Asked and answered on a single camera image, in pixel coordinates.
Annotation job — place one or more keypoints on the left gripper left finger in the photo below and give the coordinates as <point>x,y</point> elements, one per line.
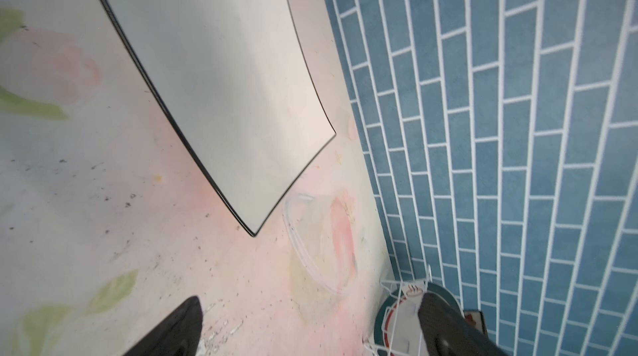
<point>178,333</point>

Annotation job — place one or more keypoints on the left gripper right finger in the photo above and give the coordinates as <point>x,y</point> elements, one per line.
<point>446,332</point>

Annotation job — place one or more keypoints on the white wire dish rack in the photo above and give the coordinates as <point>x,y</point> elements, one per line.
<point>396,329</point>

